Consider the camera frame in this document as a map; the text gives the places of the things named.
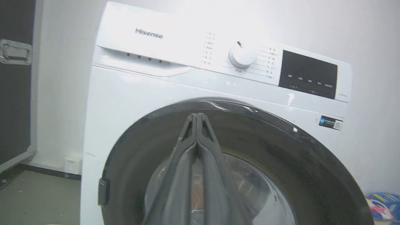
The black energy label sticker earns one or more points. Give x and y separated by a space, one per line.
330 122

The black flight case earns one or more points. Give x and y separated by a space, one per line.
14 93

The dark round washing machine door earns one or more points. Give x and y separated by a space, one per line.
281 156

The white wall socket box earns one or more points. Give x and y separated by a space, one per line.
72 164

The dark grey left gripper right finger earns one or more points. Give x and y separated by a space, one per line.
215 187

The blue patterned laundry basket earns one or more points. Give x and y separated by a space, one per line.
386 206

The silver flight case latch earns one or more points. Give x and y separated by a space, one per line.
15 52

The white Hisense washing machine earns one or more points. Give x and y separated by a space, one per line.
150 100

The white washing machine dial knob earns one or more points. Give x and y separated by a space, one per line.
242 56

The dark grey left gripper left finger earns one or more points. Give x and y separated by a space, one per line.
178 187

